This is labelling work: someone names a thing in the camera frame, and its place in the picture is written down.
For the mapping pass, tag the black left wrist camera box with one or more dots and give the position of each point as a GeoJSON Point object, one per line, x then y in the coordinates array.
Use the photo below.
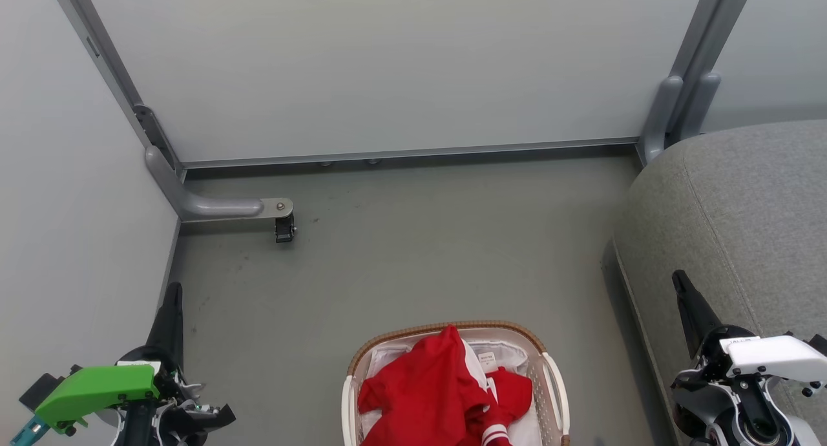
{"type": "Point", "coordinates": [42, 388]}

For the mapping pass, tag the grey metal partition post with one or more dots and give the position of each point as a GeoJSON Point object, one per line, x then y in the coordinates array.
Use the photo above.
{"type": "Point", "coordinates": [709, 32]}
{"type": "Point", "coordinates": [102, 52]}

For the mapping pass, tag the grey partition foot with bracket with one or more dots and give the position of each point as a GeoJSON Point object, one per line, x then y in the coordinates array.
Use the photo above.
{"type": "Point", "coordinates": [207, 207]}

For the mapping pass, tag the grey metal partition rail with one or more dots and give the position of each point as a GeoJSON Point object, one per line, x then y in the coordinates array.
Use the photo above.
{"type": "Point", "coordinates": [413, 153]}
{"type": "Point", "coordinates": [169, 265]}

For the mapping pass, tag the white laundry basket brown rim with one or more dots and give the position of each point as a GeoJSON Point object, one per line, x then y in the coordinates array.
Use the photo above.
{"type": "Point", "coordinates": [548, 401]}

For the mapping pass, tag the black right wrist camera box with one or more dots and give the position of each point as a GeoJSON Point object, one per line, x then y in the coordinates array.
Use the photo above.
{"type": "Point", "coordinates": [819, 344]}

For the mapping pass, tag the grey fabric sofa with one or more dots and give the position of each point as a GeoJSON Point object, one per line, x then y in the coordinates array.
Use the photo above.
{"type": "Point", "coordinates": [743, 207]}

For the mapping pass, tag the white basket liner cloth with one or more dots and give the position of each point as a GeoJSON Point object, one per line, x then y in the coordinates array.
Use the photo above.
{"type": "Point", "coordinates": [513, 354]}

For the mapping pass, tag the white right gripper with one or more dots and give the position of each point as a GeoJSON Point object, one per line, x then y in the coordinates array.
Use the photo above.
{"type": "Point", "coordinates": [775, 359]}

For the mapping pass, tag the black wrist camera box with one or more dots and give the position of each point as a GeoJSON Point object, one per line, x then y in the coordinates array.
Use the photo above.
{"type": "Point", "coordinates": [819, 344]}
{"type": "Point", "coordinates": [42, 388]}

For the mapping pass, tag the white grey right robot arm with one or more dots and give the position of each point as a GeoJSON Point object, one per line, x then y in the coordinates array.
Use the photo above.
{"type": "Point", "coordinates": [701, 407]}

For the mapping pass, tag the black caster wheel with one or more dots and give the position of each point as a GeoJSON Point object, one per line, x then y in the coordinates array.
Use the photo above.
{"type": "Point", "coordinates": [285, 229]}

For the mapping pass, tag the red jersey shirt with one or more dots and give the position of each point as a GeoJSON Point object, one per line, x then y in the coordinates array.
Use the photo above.
{"type": "Point", "coordinates": [426, 394]}

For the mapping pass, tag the dark grey post bracket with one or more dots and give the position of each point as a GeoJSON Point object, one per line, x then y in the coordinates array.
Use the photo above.
{"type": "Point", "coordinates": [155, 136]}

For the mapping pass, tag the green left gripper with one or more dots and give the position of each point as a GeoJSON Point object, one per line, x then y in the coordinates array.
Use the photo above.
{"type": "Point", "coordinates": [97, 388]}

